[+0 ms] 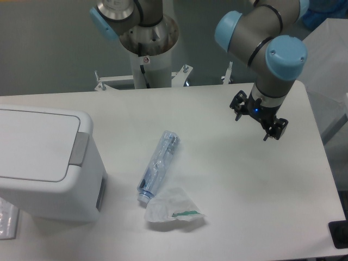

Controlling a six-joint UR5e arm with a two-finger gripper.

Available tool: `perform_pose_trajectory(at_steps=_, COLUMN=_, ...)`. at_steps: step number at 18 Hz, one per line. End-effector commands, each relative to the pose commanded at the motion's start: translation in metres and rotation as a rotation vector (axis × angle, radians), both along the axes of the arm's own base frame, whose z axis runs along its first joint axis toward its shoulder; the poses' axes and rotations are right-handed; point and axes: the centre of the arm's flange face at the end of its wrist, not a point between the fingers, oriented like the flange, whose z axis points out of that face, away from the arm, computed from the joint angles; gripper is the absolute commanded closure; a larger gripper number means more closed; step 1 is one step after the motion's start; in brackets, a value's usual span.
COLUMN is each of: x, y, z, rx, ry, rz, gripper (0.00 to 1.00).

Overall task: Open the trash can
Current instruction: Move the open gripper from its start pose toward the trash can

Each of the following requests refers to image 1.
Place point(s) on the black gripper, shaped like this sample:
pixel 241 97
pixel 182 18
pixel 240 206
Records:
pixel 263 109

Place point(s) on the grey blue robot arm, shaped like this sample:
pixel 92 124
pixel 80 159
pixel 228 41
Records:
pixel 257 39

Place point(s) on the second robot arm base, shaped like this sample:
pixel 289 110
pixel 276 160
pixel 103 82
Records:
pixel 141 26

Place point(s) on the white trash can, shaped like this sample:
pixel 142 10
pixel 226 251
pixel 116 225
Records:
pixel 50 165

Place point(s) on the clear plastic water bottle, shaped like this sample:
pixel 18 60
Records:
pixel 157 168

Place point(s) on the crumpled white paper wrapper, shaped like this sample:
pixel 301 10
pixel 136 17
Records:
pixel 173 204

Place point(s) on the blue object in background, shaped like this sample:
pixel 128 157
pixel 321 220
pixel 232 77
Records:
pixel 319 11

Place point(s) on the black device at table edge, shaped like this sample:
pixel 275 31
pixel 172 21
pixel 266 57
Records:
pixel 338 231

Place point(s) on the clear plastic sheet holder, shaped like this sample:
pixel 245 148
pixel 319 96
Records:
pixel 9 220

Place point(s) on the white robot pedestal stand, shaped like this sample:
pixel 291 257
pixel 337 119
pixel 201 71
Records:
pixel 148 72

